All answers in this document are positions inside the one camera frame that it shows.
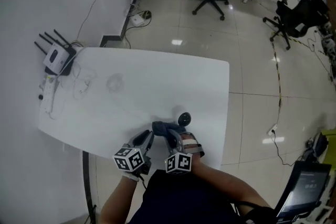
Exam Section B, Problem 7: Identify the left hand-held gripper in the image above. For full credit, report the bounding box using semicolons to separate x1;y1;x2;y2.
112;130;156;182

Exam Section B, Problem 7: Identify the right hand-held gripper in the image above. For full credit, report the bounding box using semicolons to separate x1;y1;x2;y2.
163;129;194;176

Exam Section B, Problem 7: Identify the dark blue pouch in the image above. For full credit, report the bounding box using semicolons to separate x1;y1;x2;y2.
152;120;188;137

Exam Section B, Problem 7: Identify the small black round device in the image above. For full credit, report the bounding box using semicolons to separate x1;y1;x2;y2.
174;110;193;127

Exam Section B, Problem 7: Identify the person's left forearm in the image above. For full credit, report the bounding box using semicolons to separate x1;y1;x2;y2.
99;177;140;224

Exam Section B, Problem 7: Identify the person's right forearm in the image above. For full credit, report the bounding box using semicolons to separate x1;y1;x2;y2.
190;156;271;209

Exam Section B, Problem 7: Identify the person's right hand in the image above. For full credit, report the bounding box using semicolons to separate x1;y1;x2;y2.
182;132;205;160

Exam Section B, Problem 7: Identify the white wristband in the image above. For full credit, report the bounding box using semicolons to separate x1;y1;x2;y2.
122;173;141;182

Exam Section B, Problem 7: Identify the person's dark blue shirt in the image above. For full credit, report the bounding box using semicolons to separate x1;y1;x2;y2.
127;169;242;224

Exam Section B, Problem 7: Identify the white standing desk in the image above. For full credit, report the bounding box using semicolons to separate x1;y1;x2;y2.
38;46;230;170

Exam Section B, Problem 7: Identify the white power strip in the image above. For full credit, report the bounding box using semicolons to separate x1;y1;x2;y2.
38;74;60;113

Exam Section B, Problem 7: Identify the black router with antennas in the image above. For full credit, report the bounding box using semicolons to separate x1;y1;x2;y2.
34;29;77;77

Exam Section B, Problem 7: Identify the white box with black oval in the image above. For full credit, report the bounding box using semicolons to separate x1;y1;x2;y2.
43;43;69;73

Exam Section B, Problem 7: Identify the white floor box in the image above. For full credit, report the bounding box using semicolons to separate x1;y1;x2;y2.
130;15;145;26

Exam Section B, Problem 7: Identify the yellow-black floor tape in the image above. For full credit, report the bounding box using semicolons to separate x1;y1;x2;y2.
271;34;313;108

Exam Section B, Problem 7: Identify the black screen on stand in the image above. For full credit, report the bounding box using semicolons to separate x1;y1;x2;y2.
275;160;332;218

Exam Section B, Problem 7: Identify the heap of grey equipment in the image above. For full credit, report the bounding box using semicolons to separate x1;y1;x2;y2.
301;133;329;166

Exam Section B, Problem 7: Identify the green panel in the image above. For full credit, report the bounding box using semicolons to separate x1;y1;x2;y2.
319;128;336;163

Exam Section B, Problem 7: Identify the heap of robot parts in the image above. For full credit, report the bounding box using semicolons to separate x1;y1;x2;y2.
319;20;336;84

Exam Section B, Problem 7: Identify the coiled white cable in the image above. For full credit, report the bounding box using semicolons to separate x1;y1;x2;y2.
106;73;124;92

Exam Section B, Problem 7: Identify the white charger with cable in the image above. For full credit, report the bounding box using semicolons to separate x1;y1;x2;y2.
70;68;98;100

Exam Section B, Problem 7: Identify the black floor cable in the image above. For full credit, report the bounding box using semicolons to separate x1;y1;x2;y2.
271;133;297;167

